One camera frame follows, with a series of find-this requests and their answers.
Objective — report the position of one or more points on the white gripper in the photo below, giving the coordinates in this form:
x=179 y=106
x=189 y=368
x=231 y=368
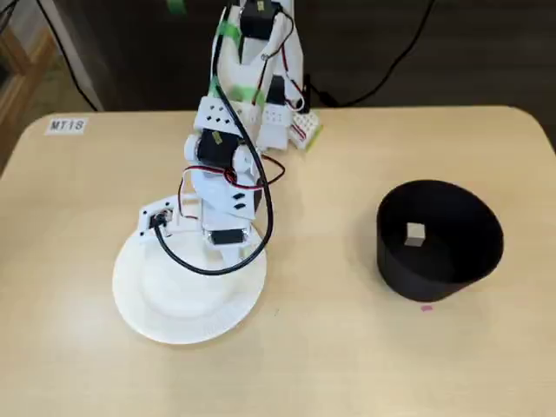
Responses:
x=227 y=238

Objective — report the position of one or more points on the white cube block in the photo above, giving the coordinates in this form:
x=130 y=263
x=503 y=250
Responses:
x=415 y=234

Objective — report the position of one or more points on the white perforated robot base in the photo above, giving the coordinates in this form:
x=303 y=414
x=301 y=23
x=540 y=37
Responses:
x=306 y=126

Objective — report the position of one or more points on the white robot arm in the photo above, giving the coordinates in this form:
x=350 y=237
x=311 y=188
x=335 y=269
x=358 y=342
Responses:
x=236 y=65

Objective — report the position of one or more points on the white paper plate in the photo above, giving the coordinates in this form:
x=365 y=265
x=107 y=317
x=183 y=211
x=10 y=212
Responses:
x=174 y=304

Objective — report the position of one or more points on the black round pot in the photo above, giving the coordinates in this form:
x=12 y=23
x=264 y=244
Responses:
x=417 y=286

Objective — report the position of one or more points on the green tape band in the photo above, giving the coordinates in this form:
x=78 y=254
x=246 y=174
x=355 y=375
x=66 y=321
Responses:
x=243 y=93
x=230 y=30

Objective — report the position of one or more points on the white MT18 label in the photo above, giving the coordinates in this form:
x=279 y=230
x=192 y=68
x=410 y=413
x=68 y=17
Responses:
x=66 y=126

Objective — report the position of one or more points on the green tape strip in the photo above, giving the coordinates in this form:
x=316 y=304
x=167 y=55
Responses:
x=176 y=5

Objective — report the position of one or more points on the light wooden shelf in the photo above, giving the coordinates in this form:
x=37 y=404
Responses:
x=17 y=74

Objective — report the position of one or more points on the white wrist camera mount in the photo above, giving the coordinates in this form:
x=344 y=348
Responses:
x=158 y=208

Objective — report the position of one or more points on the yellow-green base plate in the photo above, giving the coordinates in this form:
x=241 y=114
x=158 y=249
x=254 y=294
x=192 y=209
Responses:
x=321 y=130

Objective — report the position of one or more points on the grey metal post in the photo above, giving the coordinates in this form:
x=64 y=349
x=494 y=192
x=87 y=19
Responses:
x=87 y=78

